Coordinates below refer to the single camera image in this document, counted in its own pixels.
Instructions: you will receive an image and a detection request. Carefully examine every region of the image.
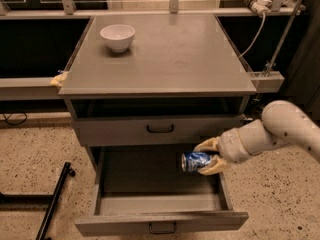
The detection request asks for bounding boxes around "closed grey upper drawer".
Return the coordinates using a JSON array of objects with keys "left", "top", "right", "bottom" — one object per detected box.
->
[{"left": 73, "top": 114, "right": 245, "bottom": 147}]

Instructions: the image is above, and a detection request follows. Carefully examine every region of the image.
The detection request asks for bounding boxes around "blue pepsi can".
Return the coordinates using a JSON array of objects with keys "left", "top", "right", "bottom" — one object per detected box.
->
[{"left": 181, "top": 151, "right": 211, "bottom": 173}]

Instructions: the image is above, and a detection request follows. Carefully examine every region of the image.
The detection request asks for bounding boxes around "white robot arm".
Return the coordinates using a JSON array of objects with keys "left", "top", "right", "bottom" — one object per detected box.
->
[{"left": 194, "top": 100, "right": 320, "bottom": 175}]

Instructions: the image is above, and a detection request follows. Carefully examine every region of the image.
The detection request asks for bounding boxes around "open grey lower drawer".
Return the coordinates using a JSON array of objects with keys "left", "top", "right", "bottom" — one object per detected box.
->
[{"left": 75, "top": 144, "right": 248, "bottom": 237}]

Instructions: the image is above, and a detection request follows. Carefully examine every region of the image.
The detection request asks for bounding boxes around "white power cable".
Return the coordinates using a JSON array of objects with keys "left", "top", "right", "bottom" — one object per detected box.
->
[{"left": 237, "top": 11, "right": 267, "bottom": 59}]

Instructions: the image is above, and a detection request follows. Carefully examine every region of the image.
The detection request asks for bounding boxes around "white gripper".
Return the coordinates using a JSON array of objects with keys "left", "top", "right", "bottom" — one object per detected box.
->
[{"left": 194, "top": 128, "right": 252, "bottom": 176}]

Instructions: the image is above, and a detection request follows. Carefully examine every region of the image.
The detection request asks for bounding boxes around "white power strip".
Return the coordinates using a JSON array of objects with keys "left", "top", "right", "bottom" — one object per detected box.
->
[{"left": 243, "top": 0, "right": 271, "bottom": 16}]

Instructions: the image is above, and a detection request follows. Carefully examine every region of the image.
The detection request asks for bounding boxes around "thin metal rod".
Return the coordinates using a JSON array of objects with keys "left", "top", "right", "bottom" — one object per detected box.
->
[{"left": 259, "top": 0, "right": 309, "bottom": 78}]

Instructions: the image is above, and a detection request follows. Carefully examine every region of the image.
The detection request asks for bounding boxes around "grey drawer cabinet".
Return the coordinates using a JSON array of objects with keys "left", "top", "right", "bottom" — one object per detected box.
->
[{"left": 58, "top": 13, "right": 257, "bottom": 172}]

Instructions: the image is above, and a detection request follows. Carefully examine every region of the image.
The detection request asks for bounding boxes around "white ceramic bowl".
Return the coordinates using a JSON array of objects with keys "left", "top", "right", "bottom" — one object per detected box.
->
[{"left": 100, "top": 24, "right": 135, "bottom": 52}]

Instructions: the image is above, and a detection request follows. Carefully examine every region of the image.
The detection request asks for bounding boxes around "black floor cable loop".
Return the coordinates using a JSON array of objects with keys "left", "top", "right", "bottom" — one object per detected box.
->
[{"left": 0, "top": 112, "right": 28, "bottom": 126}]

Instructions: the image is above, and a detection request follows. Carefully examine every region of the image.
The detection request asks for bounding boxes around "black metal stand leg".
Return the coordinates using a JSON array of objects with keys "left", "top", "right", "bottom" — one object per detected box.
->
[{"left": 0, "top": 162, "right": 76, "bottom": 240}]

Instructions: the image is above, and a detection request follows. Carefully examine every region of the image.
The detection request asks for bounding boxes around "grey metal rail beam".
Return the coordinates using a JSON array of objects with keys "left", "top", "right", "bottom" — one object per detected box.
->
[{"left": 0, "top": 77, "right": 60, "bottom": 101}]

